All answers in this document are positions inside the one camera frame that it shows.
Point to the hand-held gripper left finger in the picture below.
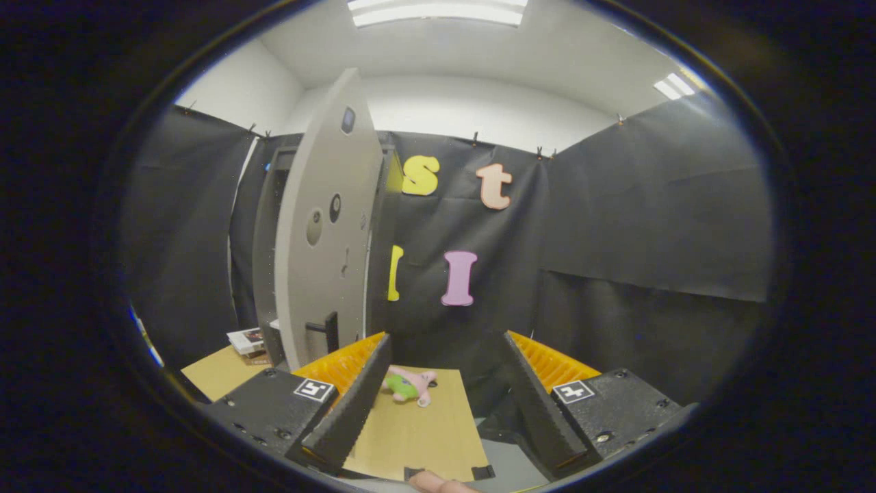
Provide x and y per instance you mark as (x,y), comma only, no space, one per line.
(356,404)

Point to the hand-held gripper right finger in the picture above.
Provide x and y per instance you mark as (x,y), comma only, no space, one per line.
(540,404)

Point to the grey shoe cabinet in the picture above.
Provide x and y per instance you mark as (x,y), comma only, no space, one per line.
(263,260)

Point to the pink and green plush toy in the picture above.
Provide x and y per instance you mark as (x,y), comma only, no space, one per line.
(404,387)

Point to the black table clamp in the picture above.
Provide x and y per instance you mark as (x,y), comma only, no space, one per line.
(482,473)

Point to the brown book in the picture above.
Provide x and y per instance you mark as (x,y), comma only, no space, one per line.
(259,357)

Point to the white printed booklet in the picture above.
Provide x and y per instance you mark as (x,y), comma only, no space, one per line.
(244,339)

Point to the black backdrop cloth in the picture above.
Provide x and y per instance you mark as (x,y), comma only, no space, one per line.
(616,239)

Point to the small ceiling light panel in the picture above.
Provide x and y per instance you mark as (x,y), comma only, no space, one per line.
(674,85)

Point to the long ceiling light panel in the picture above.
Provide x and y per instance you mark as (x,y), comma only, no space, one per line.
(438,12)

